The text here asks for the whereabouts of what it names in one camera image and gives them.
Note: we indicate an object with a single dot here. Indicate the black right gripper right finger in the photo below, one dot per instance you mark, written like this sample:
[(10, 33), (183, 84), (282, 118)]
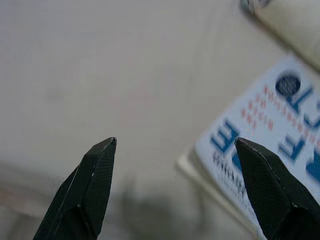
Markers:
[(275, 200)]

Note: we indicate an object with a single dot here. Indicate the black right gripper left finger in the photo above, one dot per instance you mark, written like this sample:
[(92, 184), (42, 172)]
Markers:
[(82, 200)]

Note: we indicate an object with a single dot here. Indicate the white printed booklet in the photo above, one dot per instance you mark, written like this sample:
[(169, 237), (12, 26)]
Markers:
[(262, 112)]

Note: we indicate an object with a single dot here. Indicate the cream yellow cushion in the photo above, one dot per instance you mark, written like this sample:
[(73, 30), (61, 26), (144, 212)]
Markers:
[(295, 30)]

